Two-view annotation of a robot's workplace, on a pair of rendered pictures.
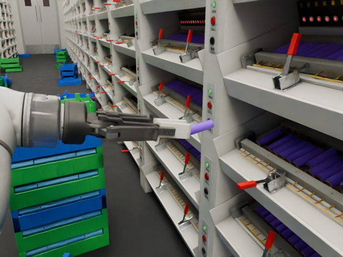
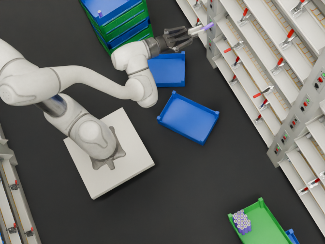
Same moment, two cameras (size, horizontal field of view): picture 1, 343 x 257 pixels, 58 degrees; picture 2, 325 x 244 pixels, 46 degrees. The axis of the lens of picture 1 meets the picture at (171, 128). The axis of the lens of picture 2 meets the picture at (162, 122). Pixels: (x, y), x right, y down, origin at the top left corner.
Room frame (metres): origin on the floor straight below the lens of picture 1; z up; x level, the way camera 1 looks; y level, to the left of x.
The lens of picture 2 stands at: (-0.44, 0.11, 2.12)
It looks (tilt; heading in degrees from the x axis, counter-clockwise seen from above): 69 degrees down; 9
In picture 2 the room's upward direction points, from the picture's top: 16 degrees counter-clockwise
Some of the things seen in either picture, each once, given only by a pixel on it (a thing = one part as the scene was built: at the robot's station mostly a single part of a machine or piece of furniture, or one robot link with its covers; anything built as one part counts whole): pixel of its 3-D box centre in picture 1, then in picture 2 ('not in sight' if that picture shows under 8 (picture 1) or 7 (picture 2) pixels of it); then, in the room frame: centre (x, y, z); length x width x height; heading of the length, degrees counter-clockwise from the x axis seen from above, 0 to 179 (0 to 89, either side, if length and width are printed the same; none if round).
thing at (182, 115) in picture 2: not in sight; (187, 117); (0.37, 0.08, 0.04); 0.30 x 0.20 x 0.08; 55
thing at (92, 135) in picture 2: not in sight; (94, 136); (0.19, 0.55, 0.41); 0.18 x 0.16 x 0.22; 44
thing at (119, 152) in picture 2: not in sight; (104, 149); (0.17, 0.53, 0.27); 0.22 x 0.18 x 0.06; 20
